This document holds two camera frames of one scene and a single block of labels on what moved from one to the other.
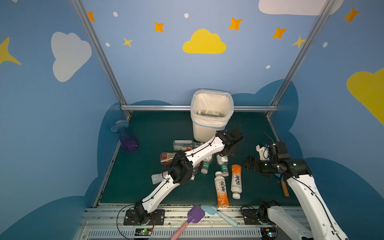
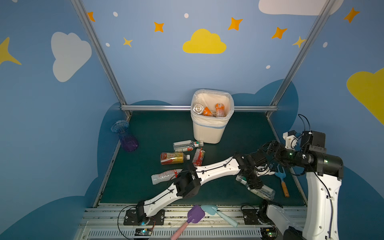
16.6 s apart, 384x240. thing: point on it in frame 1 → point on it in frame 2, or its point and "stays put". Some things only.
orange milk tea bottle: [222, 197] → [220, 109]
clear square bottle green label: [184, 145] stays put
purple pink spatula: [194, 215] stays put
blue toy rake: [284, 187] stays put
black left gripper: [233, 137] → [253, 182]
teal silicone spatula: [212, 210] stays put
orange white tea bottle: [236, 182] → [207, 112]
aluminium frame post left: [83, 15] stays put
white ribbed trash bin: [210, 111] stays put
